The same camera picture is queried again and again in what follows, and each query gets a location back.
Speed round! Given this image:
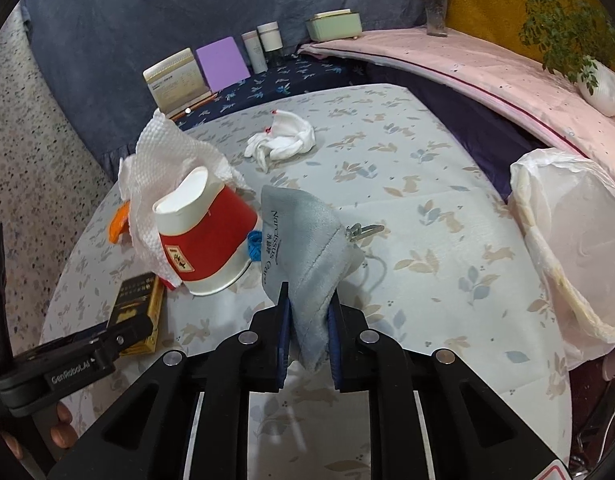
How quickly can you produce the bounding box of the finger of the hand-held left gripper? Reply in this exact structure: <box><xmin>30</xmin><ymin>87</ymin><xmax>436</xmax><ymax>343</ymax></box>
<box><xmin>105</xmin><ymin>317</ymin><xmax>156</xmax><ymax>359</ymax></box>

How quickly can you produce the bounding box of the red and white paper cup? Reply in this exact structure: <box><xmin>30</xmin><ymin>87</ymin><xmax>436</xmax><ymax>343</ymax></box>
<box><xmin>152</xmin><ymin>166</ymin><xmax>261</xmax><ymax>297</ymax></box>

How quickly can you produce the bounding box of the grey face mask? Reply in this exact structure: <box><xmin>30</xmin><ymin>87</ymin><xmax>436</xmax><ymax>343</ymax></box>
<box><xmin>260</xmin><ymin>185</ymin><xmax>388</xmax><ymax>372</ymax></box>

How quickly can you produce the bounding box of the open cream book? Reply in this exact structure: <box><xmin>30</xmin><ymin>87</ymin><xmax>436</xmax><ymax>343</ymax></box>
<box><xmin>142</xmin><ymin>47</ymin><xmax>213</xmax><ymax>117</ymax></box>

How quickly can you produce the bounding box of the white paper towel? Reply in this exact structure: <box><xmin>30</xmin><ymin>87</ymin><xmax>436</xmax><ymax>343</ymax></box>
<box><xmin>118</xmin><ymin>110</ymin><xmax>256</xmax><ymax>291</ymax></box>

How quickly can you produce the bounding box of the blue-grey cloth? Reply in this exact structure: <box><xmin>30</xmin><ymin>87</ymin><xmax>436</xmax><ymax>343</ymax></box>
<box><xmin>20</xmin><ymin>0</ymin><xmax>428</xmax><ymax>186</ymax></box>

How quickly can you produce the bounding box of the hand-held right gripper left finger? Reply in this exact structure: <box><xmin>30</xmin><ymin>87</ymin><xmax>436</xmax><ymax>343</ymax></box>
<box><xmin>48</xmin><ymin>281</ymin><xmax>293</xmax><ymax>480</ymax></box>

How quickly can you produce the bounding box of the orange plastic bag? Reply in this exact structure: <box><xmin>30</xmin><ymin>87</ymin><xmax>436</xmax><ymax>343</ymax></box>
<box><xmin>109</xmin><ymin>201</ymin><xmax>133</xmax><ymax>243</ymax></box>

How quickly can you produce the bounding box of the dark purple cloth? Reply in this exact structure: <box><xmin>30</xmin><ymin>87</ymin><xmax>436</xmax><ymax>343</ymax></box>
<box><xmin>365</xmin><ymin>77</ymin><xmax>548</xmax><ymax>203</ymax></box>

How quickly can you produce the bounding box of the green plant in white pot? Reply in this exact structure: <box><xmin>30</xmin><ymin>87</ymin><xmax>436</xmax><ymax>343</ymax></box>
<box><xmin>480</xmin><ymin>0</ymin><xmax>615</xmax><ymax>117</ymax></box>

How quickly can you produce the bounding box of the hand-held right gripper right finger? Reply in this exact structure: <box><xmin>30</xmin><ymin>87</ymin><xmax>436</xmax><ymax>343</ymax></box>
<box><xmin>327</xmin><ymin>291</ymin><xmax>573</xmax><ymax>480</ymax></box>

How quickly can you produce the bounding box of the black and gold cigarette box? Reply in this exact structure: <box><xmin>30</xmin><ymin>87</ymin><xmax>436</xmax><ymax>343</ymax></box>
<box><xmin>106</xmin><ymin>273</ymin><xmax>164</xmax><ymax>357</ymax></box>

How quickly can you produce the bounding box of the floral rabbit print tablecloth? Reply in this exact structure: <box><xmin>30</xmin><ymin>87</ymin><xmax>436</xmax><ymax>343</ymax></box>
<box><xmin>40</xmin><ymin>82</ymin><xmax>573</xmax><ymax>480</ymax></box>

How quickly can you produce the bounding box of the navy printed cloth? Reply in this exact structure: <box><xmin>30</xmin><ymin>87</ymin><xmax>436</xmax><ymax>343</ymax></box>
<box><xmin>170</xmin><ymin>52</ymin><xmax>373</xmax><ymax>133</ymax></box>

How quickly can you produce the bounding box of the white tube bottle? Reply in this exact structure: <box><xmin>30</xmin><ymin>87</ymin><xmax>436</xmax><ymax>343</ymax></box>
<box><xmin>241</xmin><ymin>31</ymin><xmax>268</xmax><ymax>74</ymax></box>

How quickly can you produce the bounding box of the purple notebook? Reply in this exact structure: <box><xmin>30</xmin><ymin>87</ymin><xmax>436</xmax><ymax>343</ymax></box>
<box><xmin>195</xmin><ymin>36</ymin><xmax>251</xmax><ymax>92</ymax></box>

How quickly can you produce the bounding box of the person's left hand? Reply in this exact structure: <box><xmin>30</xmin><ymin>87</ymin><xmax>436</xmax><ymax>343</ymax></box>
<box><xmin>2</xmin><ymin>402</ymin><xmax>82</xmax><ymax>462</ymax></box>

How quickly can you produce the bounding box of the pink cloth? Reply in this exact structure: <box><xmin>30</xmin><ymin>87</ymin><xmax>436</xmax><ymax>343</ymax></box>
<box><xmin>300</xmin><ymin>27</ymin><xmax>615</xmax><ymax>186</ymax></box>

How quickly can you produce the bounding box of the yellow cloth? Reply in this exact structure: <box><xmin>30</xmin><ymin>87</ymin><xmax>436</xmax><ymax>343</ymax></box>
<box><xmin>445</xmin><ymin>0</ymin><xmax>615</xmax><ymax>116</ymax></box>

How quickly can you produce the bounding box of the orange pencil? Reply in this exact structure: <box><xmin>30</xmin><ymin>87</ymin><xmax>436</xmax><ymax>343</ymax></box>
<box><xmin>168</xmin><ymin>91</ymin><xmax>221</xmax><ymax>122</ymax></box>

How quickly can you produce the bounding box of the pale green box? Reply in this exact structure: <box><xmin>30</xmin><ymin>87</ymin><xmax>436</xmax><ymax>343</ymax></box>
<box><xmin>306</xmin><ymin>9</ymin><xmax>363</xmax><ymax>42</ymax></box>

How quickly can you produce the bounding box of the white cotton glove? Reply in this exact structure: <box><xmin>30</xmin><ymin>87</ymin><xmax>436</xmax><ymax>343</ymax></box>
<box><xmin>245</xmin><ymin>132</ymin><xmax>291</xmax><ymax>174</ymax></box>
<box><xmin>266</xmin><ymin>110</ymin><xmax>315</xmax><ymax>155</ymax></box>

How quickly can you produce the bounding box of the white jar with clear base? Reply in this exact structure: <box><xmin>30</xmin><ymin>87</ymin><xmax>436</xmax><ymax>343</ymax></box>
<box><xmin>256</xmin><ymin>21</ymin><xmax>284</xmax><ymax>67</ymax></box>

